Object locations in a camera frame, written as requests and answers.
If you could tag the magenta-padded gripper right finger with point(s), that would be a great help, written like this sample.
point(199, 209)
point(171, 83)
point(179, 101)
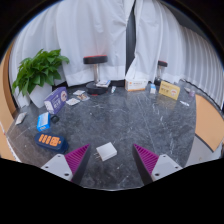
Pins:
point(163, 165)

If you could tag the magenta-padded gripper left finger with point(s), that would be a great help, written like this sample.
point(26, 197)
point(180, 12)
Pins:
point(60, 165)

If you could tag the white charger block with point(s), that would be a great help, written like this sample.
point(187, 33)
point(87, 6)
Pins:
point(106, 151)

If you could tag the small black round dish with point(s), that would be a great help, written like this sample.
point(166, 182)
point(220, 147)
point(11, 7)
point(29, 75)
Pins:
point(55, 119)

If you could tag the white flat packet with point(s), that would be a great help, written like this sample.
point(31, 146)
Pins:
point(21, 118)

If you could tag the orange wooden counter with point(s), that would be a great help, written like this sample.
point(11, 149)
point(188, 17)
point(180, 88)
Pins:
point(210, 123)

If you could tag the white printed card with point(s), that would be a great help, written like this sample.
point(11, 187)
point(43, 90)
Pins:
point(73, 101)
point(79, 92)

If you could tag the purple cardboard box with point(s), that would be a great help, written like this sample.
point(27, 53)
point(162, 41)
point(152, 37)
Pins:
point(56, 100)

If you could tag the small white flat item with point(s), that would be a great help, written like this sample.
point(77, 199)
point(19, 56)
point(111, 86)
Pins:
point(184, 103)

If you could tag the printed card with picture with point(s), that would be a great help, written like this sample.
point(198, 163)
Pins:
point(83, 97)

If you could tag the yellow box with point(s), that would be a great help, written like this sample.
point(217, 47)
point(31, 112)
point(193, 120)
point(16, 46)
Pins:
point(169, 90)

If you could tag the small blue and white box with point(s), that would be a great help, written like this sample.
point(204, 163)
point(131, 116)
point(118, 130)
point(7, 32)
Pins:
point(152, 89)

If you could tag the small purple item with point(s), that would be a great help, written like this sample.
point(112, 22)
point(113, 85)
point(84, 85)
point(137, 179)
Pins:
point(191, 93)

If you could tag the white and orange box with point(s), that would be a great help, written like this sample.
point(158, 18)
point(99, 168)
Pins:
point(135, 85)

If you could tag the small white tube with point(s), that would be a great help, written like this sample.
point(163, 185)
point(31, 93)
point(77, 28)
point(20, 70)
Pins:
point(113, 89)

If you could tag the booklet on stool base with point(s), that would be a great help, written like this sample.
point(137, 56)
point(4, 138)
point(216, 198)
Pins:
point(103, 83)

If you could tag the green plant in white pot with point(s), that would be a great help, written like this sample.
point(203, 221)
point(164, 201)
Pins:
point(38, 71)

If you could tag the white pleated curtain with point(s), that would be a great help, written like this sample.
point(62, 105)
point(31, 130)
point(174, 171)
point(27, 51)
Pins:
point(203, 63)

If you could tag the narrow white curtain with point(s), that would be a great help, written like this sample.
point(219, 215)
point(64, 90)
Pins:
point(153, 33)

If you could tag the wide white curtain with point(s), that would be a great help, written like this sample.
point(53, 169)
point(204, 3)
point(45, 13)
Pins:
point(83, 30)

